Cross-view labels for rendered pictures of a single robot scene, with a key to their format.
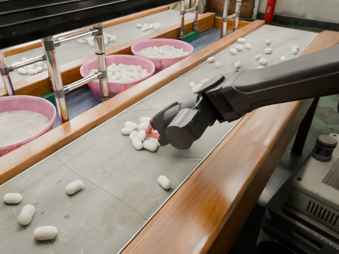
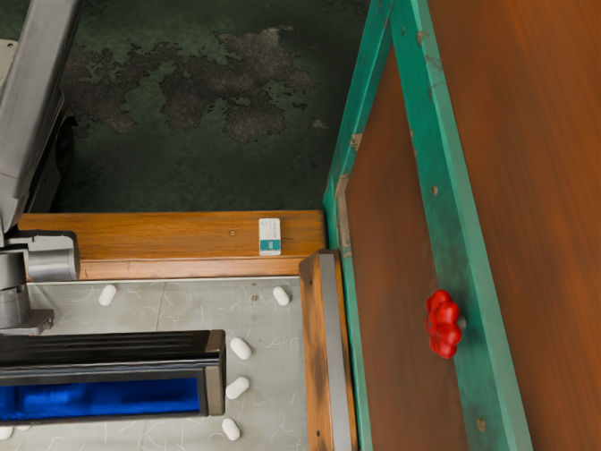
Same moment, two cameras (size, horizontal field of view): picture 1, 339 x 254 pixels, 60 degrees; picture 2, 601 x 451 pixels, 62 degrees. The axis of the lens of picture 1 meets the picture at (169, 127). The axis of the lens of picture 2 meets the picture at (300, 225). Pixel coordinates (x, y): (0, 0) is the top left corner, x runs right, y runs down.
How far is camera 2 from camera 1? 65 cm
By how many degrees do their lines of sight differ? 77
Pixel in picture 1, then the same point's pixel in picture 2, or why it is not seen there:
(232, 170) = not seen: hidden behind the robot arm
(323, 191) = not seen: outside the picture
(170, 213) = (154, 255)
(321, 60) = (48, 60)
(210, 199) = (114, 233)
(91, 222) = (200, 327)
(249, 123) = not seen: outside the picture
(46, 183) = (186, 426)
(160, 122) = (30, 323)
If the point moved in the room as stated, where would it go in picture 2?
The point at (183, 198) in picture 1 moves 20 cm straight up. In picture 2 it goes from (126, 255) to (90, 195)
